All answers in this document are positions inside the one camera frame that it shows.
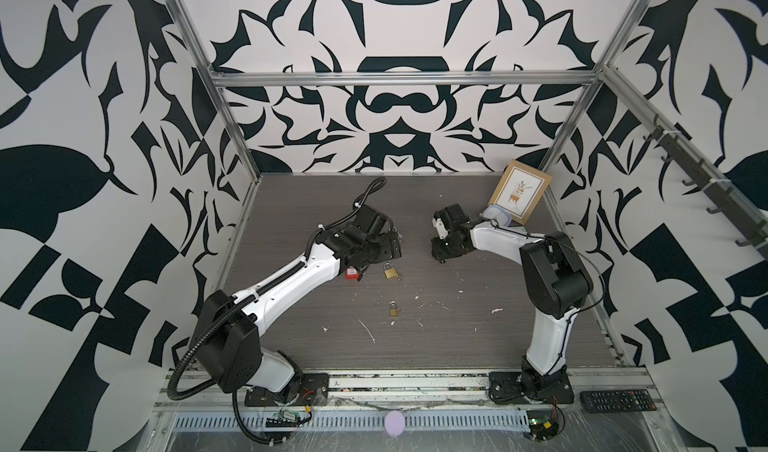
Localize large brass padlock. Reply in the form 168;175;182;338
383;263;401;280

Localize black remote control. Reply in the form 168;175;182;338
579;389;657;413

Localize red padlock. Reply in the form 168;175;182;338
345;266;360;280

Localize black wall hook rack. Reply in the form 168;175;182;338
644;113;767;261

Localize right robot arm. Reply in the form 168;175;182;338
431;204;594;404

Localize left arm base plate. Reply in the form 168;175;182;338
244;373;330;407

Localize wooden picture frame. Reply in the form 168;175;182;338
488;160;552;224

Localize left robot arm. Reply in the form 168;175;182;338
166;177;402;401

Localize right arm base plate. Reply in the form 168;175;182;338
488;370;575;405

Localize blue round alarm clock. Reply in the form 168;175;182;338
481;204;515;227

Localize purple round cap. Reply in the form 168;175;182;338
384;410;406;437

